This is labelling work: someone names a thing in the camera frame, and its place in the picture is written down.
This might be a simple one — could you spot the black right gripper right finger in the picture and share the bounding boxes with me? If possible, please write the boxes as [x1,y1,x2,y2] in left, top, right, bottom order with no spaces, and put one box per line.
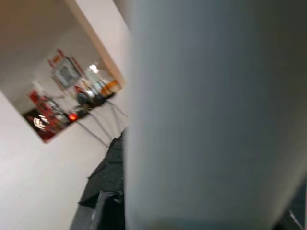
[271,177,307,230]

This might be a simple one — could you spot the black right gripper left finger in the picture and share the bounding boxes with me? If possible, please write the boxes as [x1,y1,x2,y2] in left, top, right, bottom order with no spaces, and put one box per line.
[69,133,127,230]

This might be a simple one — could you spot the framed wall picture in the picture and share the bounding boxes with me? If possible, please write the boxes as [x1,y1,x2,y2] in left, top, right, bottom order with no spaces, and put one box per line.
[50,57,82,89]

